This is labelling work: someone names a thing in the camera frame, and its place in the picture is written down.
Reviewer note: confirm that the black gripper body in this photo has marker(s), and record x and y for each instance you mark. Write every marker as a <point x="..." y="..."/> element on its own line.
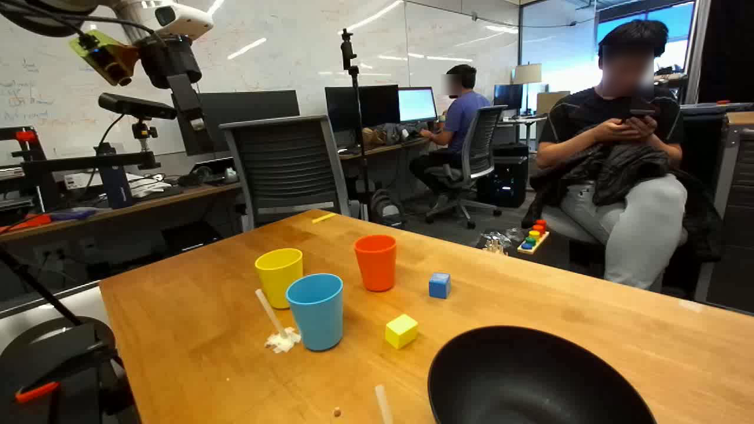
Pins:
<point x="167" y="60"/>

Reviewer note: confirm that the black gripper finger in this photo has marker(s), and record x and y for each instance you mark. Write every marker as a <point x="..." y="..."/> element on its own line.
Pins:
<point x="190" y="102"/>

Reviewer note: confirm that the yellow plastic cup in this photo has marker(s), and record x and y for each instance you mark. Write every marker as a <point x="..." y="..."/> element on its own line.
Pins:
<point x="276" y="276"/>

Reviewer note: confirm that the blue plastic cup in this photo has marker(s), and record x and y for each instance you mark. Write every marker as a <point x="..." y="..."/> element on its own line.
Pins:
<point x="317" y="315"/>

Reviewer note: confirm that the black monitor back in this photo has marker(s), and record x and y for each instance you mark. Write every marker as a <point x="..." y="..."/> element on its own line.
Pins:
<point x="251" y="107"/>

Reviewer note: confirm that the grey mesh office chair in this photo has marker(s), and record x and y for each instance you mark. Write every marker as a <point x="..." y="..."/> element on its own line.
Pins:
<point x="283" y="165"/>

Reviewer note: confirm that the wooden side desk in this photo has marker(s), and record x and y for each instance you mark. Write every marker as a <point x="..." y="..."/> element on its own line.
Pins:
<point x="118" y="206"/>

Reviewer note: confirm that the black tripod pole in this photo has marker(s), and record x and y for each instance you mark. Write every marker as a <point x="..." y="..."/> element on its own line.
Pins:
<point x="359" y="117"/>

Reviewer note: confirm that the dark computer monitor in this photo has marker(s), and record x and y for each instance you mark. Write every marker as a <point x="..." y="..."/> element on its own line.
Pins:
<point x="362" y="107"/>

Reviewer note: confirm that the dark backpack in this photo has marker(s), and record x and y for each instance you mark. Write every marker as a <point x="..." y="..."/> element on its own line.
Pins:
<point x="387" y="207"/>

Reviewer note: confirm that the lit computer monitor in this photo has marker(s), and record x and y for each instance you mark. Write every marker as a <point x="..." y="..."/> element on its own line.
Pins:
<point x="415" y="104"/>

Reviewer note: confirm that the black tripod leg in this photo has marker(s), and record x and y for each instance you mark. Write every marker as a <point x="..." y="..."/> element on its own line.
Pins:
<point x="35" y="285"/>

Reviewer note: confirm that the orange plastic cup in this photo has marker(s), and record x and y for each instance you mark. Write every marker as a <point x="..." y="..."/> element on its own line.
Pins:
<point x="376" y="265"/>

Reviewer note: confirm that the white stick with cross end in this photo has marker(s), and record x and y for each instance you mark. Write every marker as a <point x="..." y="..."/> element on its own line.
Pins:
<point x="283" y="340"/>

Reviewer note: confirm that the person in blue shirt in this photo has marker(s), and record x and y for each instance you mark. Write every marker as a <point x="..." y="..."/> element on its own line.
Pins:
<point x="466" y="109"/>

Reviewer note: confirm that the grey swivel office chair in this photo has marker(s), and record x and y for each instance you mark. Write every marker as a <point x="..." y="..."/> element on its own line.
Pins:
<point x="481" y="133"/>

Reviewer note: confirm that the black bag with red clamp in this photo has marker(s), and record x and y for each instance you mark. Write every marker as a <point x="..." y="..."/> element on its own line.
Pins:
<point x="63" y="368"/>

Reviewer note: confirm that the blue cube block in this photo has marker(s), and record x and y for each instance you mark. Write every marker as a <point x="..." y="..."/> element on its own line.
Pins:
<point x="440" y="285"/>

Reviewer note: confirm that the yellow cube block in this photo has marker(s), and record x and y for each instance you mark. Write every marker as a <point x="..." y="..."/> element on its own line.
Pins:
<point x="402" y="329"/>

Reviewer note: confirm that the black computer tower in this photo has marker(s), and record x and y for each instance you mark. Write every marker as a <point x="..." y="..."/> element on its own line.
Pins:
<point x="502" y="179"/>

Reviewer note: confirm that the clear plastic bag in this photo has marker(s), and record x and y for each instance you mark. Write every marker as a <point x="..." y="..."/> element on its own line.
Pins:
<point x="497" y="241"/>

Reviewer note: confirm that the white shade lamp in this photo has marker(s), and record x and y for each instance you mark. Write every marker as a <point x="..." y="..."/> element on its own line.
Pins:
<point x="528" y="73"/>

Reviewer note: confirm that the colourful stacking toy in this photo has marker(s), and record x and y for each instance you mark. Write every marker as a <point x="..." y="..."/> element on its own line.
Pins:
<point x="533" y="235"/>

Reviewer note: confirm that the black bowl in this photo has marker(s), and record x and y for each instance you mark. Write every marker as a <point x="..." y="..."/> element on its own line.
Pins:
<point x="533" y="384"/>

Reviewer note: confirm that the seated person in black shirt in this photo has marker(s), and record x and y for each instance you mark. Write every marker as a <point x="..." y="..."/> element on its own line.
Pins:
<point x="627" y="227"/>

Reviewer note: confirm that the black office chair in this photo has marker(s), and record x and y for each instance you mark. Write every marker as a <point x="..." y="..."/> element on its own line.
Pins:
<point x="731" y="219"/>

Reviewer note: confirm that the black stereo camera on mount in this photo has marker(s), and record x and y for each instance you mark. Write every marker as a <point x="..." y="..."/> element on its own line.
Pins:
<point x="133" y="104"/>

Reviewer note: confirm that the wrist camera with green tape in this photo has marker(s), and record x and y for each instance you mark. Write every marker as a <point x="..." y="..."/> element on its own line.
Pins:
<point x="110" y="60"/>

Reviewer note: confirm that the black frame with red knob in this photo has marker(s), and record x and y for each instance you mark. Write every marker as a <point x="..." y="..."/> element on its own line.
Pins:
<point x="47" y="165"/>

